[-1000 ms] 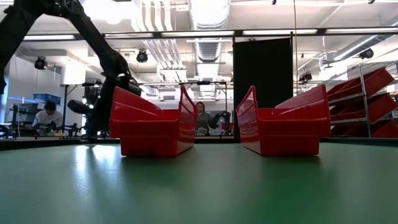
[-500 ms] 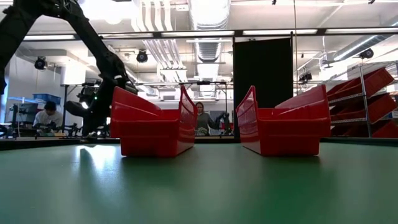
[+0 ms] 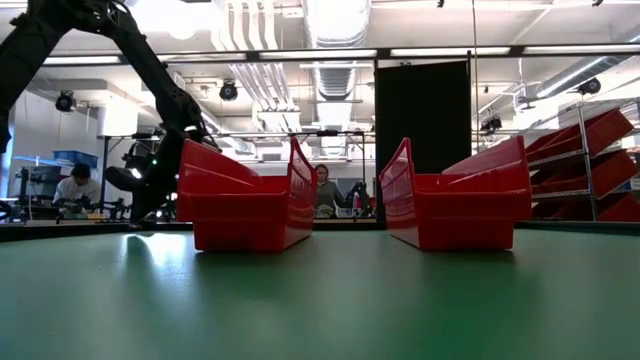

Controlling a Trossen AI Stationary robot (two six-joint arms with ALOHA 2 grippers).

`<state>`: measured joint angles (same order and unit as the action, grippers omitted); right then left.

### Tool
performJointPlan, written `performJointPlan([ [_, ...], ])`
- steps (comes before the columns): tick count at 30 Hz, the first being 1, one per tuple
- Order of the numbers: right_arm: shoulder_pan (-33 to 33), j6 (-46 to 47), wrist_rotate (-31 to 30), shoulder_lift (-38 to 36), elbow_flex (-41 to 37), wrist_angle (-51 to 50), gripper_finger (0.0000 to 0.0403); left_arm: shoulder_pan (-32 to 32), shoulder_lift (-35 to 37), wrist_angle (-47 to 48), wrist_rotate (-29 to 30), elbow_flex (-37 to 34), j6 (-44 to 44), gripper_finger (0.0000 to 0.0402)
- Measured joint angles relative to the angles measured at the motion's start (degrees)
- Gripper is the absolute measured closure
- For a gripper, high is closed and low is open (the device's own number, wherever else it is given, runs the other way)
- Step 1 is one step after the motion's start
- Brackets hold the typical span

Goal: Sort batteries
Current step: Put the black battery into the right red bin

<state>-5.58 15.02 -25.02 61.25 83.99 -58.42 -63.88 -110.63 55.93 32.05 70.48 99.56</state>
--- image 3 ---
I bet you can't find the person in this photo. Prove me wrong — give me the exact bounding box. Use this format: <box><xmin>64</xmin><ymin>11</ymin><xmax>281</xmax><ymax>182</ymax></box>
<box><xmin>52</xmin><ymin>162</ymin><xmax>104</xmax><ymax>219</ymax></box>
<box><xmin>313</xmin><ymin>163</ymin><xmax>347</xmax><ymax>220</ymax></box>

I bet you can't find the white square ceiling box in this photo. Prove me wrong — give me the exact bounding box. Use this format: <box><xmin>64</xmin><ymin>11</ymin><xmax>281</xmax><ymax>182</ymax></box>
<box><xmin>97</xmin><ymin>102</ymin><xmax>139</xmax><ymax>137</ymax></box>

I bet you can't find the metal shelf rack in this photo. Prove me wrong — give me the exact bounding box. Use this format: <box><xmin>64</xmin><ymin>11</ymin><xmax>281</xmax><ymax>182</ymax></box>
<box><xmin>529</xmin><ymin>97</ymin><xmax>640</xmax><ymax>224</ymax></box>

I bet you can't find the black standing panel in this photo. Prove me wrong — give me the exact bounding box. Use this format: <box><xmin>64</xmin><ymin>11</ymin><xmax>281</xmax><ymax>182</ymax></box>
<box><xmin>374</xmin><ymin>60</ymin><xmax>473</xmax><ymax>174</ymax></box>

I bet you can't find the green table mat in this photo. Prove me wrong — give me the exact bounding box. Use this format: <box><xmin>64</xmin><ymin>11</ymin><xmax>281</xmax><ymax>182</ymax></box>
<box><xmin>0</xmin><ymin>230</ymin><xmax>640</xmax><ymax>360</ymax></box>

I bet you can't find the black ceiling projector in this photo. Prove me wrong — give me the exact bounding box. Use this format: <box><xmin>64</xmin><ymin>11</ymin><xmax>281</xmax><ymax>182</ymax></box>
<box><xmin>479</xmin><ymin>115</ymin><xmax>504</xmax><ymax>135</ymax></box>

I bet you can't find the blue storage bin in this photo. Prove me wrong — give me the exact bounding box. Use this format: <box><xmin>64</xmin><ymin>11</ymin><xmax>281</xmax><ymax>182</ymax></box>
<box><xmin>53</xmin><ymin>150</ymin><xmax>99</xmax><ymax>169</ymax></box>

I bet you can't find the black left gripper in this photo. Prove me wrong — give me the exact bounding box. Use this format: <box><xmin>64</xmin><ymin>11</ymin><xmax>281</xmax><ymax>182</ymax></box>
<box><xmin>129</xmin><ymin>130</ymin><xmax>185</xmax><ymax>225</ymax></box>

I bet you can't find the red plastic bin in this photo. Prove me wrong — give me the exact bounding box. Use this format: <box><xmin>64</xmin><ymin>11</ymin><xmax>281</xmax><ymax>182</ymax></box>
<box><xmin>177</xmin><ymin>136</ymin><xmax>319</xmax><ymax>253</ymax></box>
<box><xmin>378</xmin><ymin>134</ymin><xmax>534</xmax><ymax>252</ymax></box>

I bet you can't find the white ceiling pipe bundle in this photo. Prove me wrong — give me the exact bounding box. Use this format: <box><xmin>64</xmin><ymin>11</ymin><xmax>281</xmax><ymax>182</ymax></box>
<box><xmin>212</xmin><ymin>0</ymin><xmax>304</xmax><ymax>132</ymax></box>

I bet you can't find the white ceiling light strip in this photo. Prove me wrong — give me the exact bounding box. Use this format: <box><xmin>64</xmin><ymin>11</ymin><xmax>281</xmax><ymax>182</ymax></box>
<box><xmin>523</xmin><ymin>43</ymin><xmax>640</xmax><ymax>55</ymax></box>
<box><xmin>159</xmin><ymin>52</ymin><xmax>246</xmax><ymax>63</ymax></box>
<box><xmin>43</xmin><ymin>55</ymin><xmax>121</xmax><ymax>65</ymax></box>
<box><xmin>390</xmin><ymin>47</ymin><xmax>511</xmax><ymax>57</ymax></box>
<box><xmin>259</xmin><ymin>49</ymin><xmax>377</xmax><ymax>60</ymax></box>

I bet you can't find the red shelf bin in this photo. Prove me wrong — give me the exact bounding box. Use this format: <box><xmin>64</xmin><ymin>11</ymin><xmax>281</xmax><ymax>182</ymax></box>
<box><xmin>527</xmin><ymin>107</ymin><xmax>635</xmax><ymax>161</ymax></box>
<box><xmin>534</xmin><ymin>192</ymin><xmax>640</xmax><ymax>224</ymax></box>
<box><xmin>532</xmin><ymin>149</ymin><xmax>640</xmax><ymax>199</ymax></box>

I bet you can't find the grey spiral ceiling duct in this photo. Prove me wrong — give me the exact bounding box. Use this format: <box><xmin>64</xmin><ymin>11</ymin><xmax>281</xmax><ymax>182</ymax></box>
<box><xmin>534</xmin><ymin>29</ymin><xmax>640</xmax><ymax>99</ymax></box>

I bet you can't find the white ribbed ceiling duct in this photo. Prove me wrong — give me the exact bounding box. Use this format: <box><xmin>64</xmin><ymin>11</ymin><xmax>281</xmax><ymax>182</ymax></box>
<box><xmin>302</xmin><ymin>0</ymin><xmax>374</xmax><ymax>161</ymax></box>

